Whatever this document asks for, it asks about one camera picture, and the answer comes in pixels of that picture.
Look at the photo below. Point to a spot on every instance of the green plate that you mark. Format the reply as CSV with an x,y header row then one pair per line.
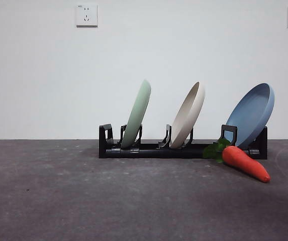
x,y
136,115

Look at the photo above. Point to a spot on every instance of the orange carrot with green leaves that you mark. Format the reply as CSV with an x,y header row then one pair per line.
x,y
244,162

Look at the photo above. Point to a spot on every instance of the black plate rack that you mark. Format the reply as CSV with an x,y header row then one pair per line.
x,y
153,152

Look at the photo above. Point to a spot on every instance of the beige plate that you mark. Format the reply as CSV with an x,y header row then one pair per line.
x,y
187,118

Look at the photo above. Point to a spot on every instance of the blue plate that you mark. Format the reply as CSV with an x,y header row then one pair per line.
x,y
251,115

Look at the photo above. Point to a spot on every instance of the white wall socket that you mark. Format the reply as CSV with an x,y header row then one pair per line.
x,y
87,15

